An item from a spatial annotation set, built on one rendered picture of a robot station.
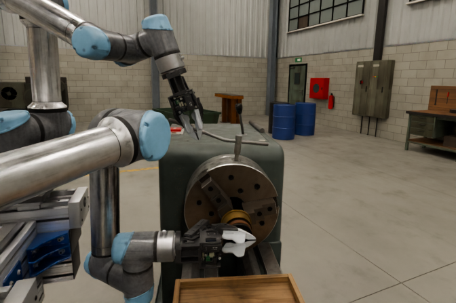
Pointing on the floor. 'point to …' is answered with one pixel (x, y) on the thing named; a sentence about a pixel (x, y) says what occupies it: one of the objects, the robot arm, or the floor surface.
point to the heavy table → (230, 114)
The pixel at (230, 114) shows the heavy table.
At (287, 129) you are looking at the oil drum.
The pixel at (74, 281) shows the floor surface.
